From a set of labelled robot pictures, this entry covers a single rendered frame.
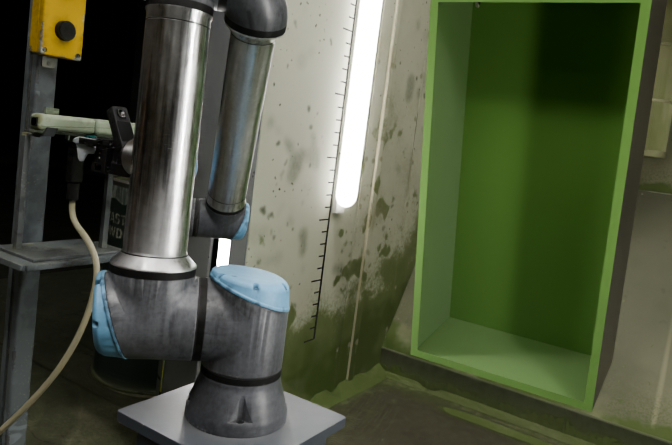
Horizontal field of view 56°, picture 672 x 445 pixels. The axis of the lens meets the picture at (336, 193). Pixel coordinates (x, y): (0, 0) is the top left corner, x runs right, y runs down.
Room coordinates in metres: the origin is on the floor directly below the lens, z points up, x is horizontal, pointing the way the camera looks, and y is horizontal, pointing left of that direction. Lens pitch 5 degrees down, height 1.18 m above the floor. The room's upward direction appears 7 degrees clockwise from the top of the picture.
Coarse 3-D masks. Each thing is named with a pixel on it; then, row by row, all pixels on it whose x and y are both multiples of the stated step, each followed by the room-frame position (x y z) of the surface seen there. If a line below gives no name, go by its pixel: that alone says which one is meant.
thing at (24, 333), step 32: (32, 0) 1.69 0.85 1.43; (32, 64) 1.68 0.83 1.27; (32, 96) 1.67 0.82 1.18; (32, 160) 1.67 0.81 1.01; (32, 192) 1.68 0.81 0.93; (32, 224) 1.69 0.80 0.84; (32, 288) 1.70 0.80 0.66; (32, 320) 1.71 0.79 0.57; (32, 352) 1.71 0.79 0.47; (0, 384) 1.69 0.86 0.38; (0, 416) 1.69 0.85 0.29
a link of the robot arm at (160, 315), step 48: (192, 0) 1.08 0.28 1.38; (144, 48) 1.09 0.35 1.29; (192, 48) 1.09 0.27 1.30; (144, 96) 1.08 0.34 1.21; (192, 96) 1.09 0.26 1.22; (144, 144) 1.07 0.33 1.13; (192, 144) 1.10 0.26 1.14; (144, 192) 1.06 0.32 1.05; (192, 192) 1.11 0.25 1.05; (144, 240) 1.06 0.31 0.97; (96, 288) 1.04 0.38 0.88; (144, 288) 1.03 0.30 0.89; (192, 288) 1.08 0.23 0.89; (96, 336) 1.02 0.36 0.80; (144, 336) 1.03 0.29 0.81; (192, 336) 1.05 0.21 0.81
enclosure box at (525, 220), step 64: (448, 0) 1.91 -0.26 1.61; (512, 0) 1.81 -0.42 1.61; (576, 0) 1.72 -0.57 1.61; (640, 0) 1.64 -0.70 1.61; (448, 64) 2.11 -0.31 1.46; (512, 64) 2.18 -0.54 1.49; (576, 64) 2.07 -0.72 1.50; (640, 64) 1.66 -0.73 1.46; (448, 128) 2.18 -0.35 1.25; (512, 128) 2.21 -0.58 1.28; (576, 128) 2.10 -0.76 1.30; (640, 128) 1.82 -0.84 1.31; (448, 192) 2.26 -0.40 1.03; (512, 192) 2.24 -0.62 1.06; (576, 192) 2.12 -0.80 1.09; (448, 256) 2.34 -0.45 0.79; (512, 256) 2.27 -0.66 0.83; (576, 256) 2.15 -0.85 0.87; (448, 320) 2.40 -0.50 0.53; (512, 320) 2.30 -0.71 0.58; (576, 320) 2.18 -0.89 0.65; (512, 384) 1.96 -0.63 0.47; (576, 384) 1.98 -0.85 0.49
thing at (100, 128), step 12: (48, 108) 1.53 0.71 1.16; (36, 120) 1.50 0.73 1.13; (48, 120) 1.51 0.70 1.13; (60, 120) 1.54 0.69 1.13; (72, 120) 1.57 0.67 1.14; (84, 120) 1.60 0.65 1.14; (96, 120) 1.63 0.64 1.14; (108, 120) 1.68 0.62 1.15; (36, 132) 1.50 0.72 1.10; (60, 132) 1.54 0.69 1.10; (72, 132) 1.57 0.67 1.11; (84, 132) 1.60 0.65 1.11; (96, 132) 1.63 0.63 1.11; (108, 132) 1.66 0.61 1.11; (72, 144) 1.59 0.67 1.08; (72, 156) 1.59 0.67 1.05; (72, 168) 1.59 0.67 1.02; (72, 180) 1.59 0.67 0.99; (72, 192) 1.59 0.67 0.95
